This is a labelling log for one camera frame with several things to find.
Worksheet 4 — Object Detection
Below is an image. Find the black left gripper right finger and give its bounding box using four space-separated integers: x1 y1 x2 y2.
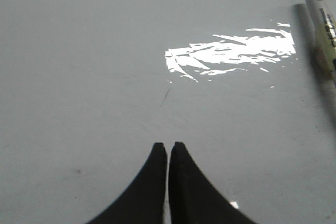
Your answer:
169 142 254 223

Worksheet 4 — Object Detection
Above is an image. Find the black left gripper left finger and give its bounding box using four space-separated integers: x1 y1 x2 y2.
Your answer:
89 143 167 223

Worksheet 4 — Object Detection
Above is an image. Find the black and white whiteboard marker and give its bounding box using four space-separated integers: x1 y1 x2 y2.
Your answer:
305 0 335 81

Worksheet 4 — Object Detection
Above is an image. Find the white whiteboard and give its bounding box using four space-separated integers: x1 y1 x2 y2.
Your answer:
1 0 335 223

